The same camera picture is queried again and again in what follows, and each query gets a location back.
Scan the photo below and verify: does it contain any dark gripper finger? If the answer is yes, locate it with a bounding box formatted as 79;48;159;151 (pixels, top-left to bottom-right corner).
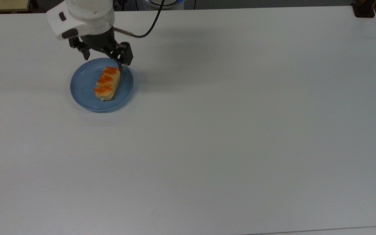
76;40;91;61
111;42;134;72

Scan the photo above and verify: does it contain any robot base with blue ring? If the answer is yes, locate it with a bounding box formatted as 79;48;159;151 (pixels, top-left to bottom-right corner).
143;0;186;11

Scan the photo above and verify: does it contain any orange glazed bread loaf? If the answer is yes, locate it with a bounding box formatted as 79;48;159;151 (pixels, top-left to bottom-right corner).
93;66;121;101

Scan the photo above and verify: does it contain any black stand base plate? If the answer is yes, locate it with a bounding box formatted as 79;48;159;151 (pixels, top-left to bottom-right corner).
352;3;375;18

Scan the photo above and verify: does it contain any blue round plate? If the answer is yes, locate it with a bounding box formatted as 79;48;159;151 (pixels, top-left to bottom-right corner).
70;58;134;113

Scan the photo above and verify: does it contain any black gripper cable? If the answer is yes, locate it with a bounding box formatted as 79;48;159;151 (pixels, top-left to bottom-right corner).
114;0;166;39

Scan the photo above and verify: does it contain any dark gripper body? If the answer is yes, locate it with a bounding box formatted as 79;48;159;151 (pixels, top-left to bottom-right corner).
69;27;118;51

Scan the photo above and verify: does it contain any light wooden board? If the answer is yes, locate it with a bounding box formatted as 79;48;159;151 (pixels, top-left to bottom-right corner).
0;0;32;13

